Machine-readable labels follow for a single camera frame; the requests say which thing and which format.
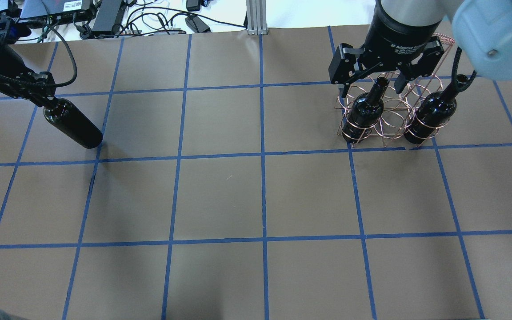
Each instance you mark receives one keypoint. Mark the wine bottle in basket rear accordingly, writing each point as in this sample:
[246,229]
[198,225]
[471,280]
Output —
[435,111]

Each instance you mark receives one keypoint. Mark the wine bottle in basket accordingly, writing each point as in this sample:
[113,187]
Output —
[435,111]
[364,113]

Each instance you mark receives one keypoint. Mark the copper wire wine basket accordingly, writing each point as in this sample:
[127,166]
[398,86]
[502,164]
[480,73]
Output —
[399,109]

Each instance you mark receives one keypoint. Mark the dark wine bottle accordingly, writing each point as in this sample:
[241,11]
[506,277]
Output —
[67,118]

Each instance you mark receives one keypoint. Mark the aluminium frame post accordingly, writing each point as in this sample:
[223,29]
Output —
[256,17]

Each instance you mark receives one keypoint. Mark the wine bottle in basket front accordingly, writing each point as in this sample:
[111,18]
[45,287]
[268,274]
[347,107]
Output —
[364,113]

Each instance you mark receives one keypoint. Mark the black power adapter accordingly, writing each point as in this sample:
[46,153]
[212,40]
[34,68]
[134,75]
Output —
[197,25]

